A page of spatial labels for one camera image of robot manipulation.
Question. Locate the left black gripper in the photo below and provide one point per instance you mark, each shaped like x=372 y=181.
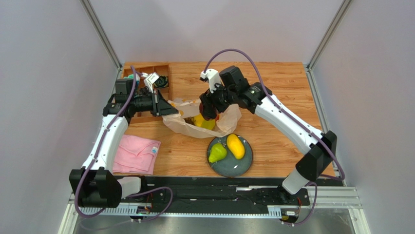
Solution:
x=159 y=106

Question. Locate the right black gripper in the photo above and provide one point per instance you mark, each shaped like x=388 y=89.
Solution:
x=209 y=101

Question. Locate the yellow fake banana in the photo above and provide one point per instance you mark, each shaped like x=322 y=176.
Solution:
x=199 y=121

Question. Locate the banana print plastic bag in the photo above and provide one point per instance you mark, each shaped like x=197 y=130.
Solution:
x=190 y=122

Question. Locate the green fake pear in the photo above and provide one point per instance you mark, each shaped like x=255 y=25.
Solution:
x=218 y=152

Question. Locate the yellow fake mango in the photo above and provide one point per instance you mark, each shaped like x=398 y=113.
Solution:
x=236 y=146

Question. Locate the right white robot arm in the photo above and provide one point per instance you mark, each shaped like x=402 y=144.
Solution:
x=230 y=87

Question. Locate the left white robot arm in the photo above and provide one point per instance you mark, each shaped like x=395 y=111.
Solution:
x=94 y=184

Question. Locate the dark green rolled sock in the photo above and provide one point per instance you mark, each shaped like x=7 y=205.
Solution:
x=161 y=82

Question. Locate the wooden compartment tray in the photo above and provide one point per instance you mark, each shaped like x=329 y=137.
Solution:
x=135 y=109

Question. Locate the pink folded cloth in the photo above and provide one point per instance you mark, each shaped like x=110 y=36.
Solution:
x=136 y=155

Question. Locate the dark grey round plate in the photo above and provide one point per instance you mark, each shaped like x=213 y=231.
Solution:
x=230 y=165

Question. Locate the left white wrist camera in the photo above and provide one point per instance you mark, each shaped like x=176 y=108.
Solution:
x=149 y=80

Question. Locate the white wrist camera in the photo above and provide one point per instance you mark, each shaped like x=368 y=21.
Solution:
x=213 y=79
x=149 y=80

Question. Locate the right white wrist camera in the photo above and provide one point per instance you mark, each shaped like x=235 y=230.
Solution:
x=213 y=79

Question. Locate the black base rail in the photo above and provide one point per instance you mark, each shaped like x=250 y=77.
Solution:
x=217 y=195

